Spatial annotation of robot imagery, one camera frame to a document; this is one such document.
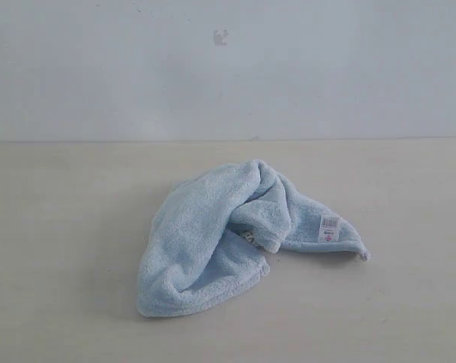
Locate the light blue fluffy towel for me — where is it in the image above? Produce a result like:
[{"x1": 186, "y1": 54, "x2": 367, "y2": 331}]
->
[{"x1": 137, "y1": 160, "x2": 370, "y2": 318}]

